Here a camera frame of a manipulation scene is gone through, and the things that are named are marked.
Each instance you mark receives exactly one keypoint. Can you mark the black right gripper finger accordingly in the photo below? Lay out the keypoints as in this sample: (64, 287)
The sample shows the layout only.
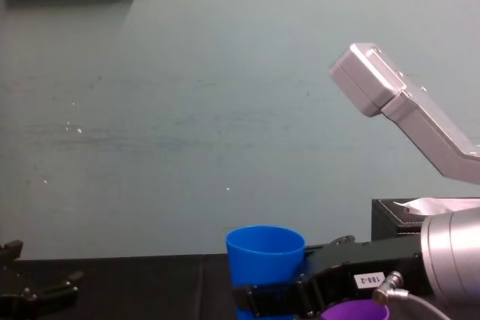
(332, 245)
(273, 299)

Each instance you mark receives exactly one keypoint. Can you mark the black tissue box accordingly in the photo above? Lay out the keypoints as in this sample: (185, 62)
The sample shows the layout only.
(386, 222)

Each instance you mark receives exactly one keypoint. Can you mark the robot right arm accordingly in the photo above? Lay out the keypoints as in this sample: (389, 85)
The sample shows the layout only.
(420, 117)

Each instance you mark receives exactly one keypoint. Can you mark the purple plastic cup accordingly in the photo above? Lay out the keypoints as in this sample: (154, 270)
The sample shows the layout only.
(356, 311)

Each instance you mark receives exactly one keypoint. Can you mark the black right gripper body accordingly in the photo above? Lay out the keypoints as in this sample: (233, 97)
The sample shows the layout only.
(375, 260)

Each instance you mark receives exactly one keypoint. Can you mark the blue plastic cup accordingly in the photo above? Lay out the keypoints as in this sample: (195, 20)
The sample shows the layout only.
(262, 252)

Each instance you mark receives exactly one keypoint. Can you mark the black table cloth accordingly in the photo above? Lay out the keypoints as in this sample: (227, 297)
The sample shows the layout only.
(150, 286)

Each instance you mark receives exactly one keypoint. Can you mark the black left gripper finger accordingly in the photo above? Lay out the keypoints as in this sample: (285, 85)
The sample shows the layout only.
(56, 290)
(10, 252)

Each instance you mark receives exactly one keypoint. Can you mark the white tissue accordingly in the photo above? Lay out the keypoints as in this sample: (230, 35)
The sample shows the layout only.
(438, 205)

